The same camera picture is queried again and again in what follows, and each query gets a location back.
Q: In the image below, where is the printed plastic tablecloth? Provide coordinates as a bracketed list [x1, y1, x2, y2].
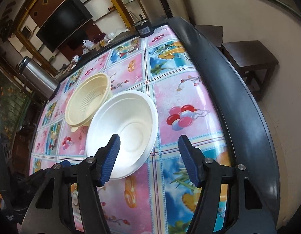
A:
[31, 24, 236, 234]

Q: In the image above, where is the dark floral panel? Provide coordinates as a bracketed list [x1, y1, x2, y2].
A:
[0, 61, 41, 152]

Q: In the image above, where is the wooden wall cabinet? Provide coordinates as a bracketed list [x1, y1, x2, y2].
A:
[0, 0, 170, 78]

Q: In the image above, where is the stainless steel thermos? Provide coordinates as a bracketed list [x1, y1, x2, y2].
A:
[18, 56, 59, 100]

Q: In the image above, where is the black power adapter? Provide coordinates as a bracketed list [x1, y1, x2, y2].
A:
[133, 15, 154, 38]

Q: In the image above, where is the black television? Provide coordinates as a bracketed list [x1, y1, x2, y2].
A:
[36, 0, 93, 53]

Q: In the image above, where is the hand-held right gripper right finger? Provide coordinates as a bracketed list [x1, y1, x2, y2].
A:
[178, 135, 278, 234]

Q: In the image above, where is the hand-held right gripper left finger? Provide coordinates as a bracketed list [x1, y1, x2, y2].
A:
[21, 134, 121, 234]

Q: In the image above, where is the dark wooden stool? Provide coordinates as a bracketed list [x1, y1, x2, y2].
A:
[221, 40, 279, 103]
[194, 25, 224, 48]

